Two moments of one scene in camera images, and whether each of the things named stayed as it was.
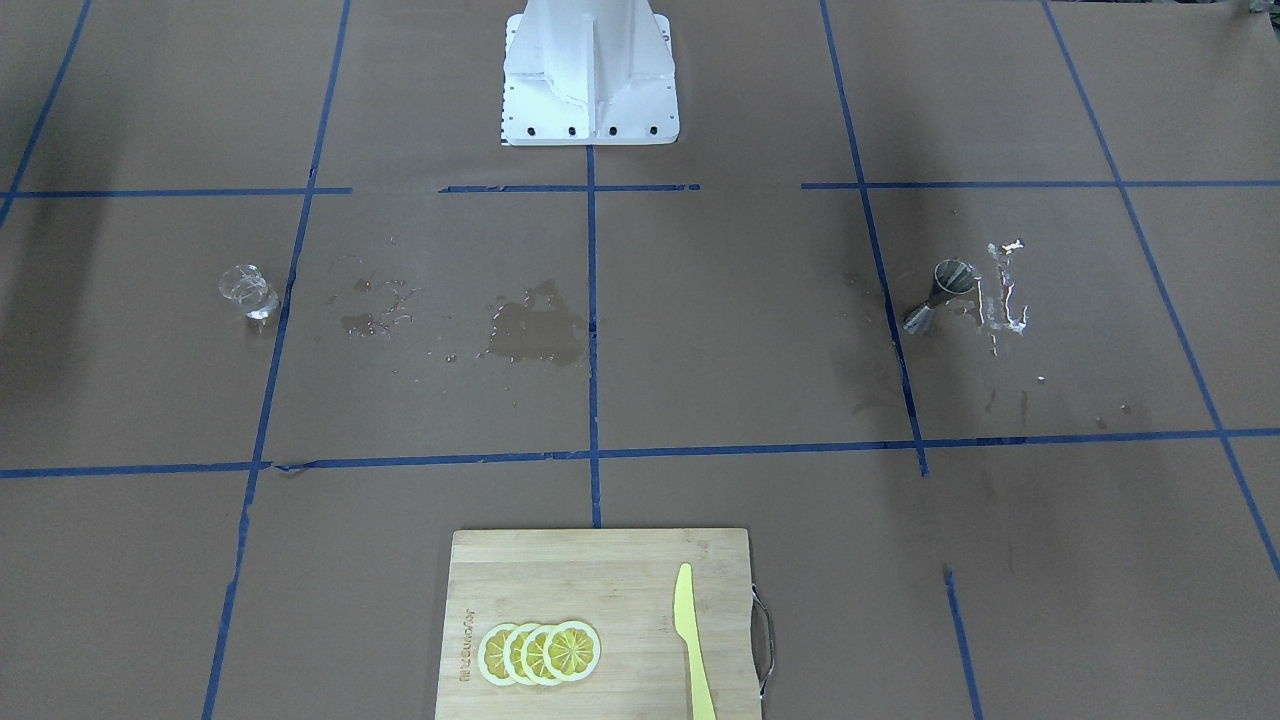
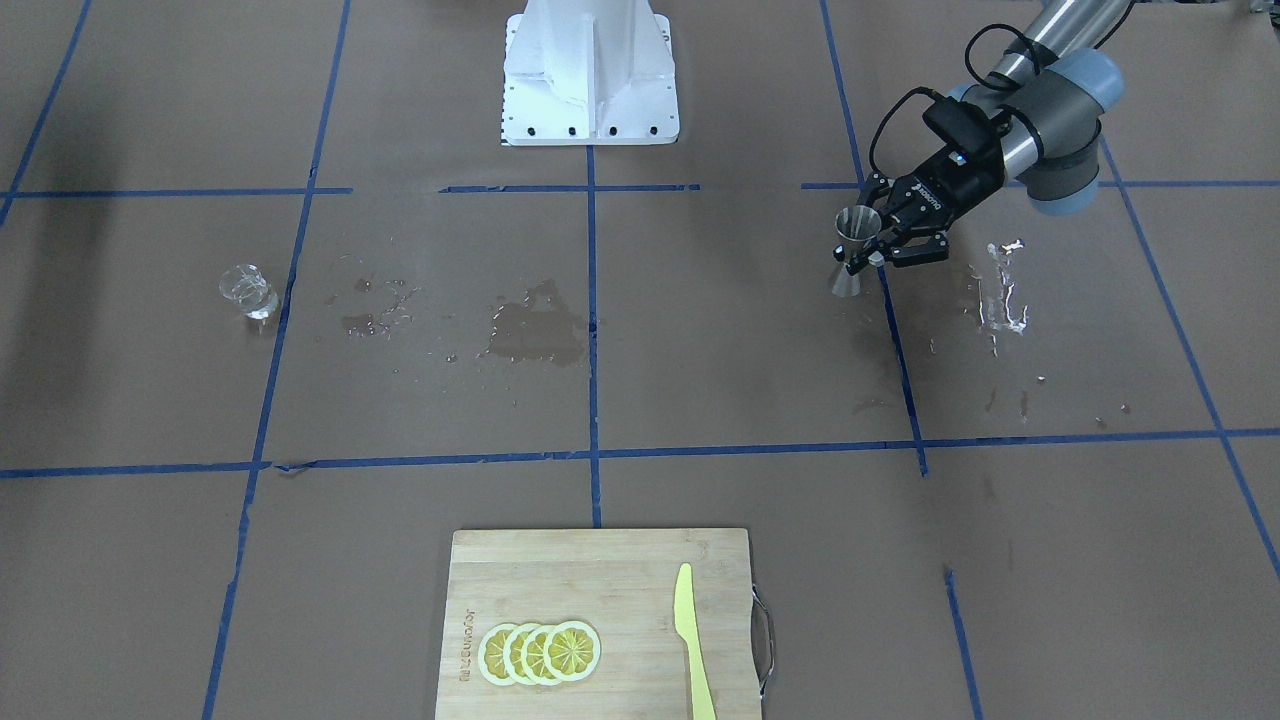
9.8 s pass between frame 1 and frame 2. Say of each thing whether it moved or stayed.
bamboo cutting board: stayed
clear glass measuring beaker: stayed
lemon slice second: stayed
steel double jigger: moved
